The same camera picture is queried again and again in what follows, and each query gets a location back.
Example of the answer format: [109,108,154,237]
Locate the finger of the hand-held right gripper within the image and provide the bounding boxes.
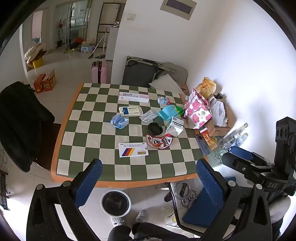
[221,151,273,180]
[231,146,274,168]

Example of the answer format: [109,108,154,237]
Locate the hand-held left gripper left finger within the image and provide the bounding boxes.
[26,158,103,241]

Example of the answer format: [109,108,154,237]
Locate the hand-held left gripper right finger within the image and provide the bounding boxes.
[196,159,271,241]

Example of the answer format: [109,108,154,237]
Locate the round grey trash bin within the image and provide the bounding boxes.
[100,189,132,218]

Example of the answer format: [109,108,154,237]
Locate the white striped medicine box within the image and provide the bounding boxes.
[118,142,149,158]

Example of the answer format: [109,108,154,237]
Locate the red snack wrapper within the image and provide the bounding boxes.
[146,134,174,149]

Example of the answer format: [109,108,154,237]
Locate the white carton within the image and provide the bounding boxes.
[165,116,184,138]

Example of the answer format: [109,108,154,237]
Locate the blue wrapper packet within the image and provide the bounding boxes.
[110,113,129,129]

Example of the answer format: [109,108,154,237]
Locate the black round lid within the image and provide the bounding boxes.
[148,122,163,135]

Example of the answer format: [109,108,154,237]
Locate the white blue medicine box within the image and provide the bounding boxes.
[119,106,142,117]

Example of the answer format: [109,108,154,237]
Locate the person's right forearm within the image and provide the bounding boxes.
[268,196,293,232]

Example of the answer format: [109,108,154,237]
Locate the plastic bottle blue label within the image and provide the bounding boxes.
[233,133,249,147]

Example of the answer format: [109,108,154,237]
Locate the clear glass bottle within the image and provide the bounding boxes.
[214,123,248,160]

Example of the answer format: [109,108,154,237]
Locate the chrome metal fitting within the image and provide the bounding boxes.
[172,182,197,207]

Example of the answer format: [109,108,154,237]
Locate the brown cardboard box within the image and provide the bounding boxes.
[203,102,236,137]

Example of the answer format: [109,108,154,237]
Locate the orange red flat box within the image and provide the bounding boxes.
[198,128,218,150]

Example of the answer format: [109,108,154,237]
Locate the green white checkered tablecloth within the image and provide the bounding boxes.
[50,83,210,189]

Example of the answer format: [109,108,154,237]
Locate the grey fuzzy left slipper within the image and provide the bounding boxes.
[110,215,127,227]

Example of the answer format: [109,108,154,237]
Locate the grey fuzzy slipper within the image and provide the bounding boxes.
[110,215,127,227]
[135,209,151,223]

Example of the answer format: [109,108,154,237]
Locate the printed white plastic bag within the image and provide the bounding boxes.
[165,209,184,229]

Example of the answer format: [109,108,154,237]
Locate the pink floral gift bag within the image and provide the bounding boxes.
[184,88,213,129]

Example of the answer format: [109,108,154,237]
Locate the person's left leg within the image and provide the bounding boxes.
[108,226,133,241]

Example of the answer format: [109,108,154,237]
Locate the person's leg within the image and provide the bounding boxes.
[108,226,133,241]
[131,222,202,241]

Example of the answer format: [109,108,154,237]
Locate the grey fuzzy right slipper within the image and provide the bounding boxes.
[135,209,151,223]

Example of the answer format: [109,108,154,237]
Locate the person's right leg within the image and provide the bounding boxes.
[131,222,202,241]

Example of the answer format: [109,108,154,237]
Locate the yellow snack bag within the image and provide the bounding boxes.
[195,77,217,98]

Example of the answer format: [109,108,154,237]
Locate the light blue paper packet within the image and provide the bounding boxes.
[157,105,177,124]

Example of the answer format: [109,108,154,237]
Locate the silver blister pack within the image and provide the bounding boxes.
[139,110,158,122]

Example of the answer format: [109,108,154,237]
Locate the black chair with black coat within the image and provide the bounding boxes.
[0,81,62,173]

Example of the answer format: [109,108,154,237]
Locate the long white toothpaste box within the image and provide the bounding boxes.
[118,92,150,104]

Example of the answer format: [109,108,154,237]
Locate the white paper sheet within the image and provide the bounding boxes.
[149,75,185,95]

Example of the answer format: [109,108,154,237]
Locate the grey folding chair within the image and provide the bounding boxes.
[159,62,188,84]

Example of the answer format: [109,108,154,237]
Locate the red cardboard box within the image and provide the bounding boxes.
[43,68,57,92]
[33,74,47,93]

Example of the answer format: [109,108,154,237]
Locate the pink suitcase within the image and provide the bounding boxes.
[91,61,108,84]

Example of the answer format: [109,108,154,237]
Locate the dark grey folding cot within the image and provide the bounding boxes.
[122,56,162,88]

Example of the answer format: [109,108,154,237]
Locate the broom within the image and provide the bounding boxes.
[88,30,107,59]

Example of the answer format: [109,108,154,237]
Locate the white cabinet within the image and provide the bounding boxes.
[105,26,119,62]

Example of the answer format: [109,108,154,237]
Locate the pile of bedding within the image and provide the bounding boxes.
[24,43,48,64]

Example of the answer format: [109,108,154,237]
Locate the black coat rack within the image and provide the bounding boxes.
[63,2,76,54]

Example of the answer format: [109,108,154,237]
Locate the wall electric panel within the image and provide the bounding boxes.
[160,0,197,20]

